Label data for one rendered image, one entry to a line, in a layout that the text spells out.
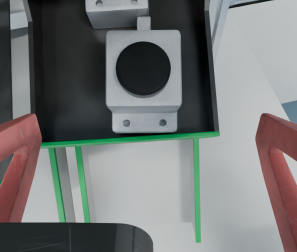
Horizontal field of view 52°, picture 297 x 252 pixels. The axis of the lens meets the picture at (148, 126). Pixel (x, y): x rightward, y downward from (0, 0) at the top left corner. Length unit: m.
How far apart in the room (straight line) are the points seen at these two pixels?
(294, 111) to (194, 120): 1.59
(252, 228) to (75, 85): 0.42
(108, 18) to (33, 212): 0.26
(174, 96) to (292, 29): 1.01
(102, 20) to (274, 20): 0.89
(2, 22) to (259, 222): 0.48
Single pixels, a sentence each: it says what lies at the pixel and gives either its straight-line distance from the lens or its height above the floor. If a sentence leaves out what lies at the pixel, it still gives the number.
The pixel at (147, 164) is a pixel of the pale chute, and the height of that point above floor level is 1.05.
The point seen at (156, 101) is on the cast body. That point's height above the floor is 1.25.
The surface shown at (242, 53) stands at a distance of 0.76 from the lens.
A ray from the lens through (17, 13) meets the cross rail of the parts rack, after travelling 0.28.
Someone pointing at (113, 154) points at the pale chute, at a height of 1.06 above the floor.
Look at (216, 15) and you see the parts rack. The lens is 0.32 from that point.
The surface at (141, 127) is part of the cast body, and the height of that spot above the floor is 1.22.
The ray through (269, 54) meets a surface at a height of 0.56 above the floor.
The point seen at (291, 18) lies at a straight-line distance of 1.12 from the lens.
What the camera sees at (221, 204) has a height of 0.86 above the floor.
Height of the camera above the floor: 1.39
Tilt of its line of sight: 60 degrees down
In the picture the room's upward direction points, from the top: 3 degrees counter-clockwise
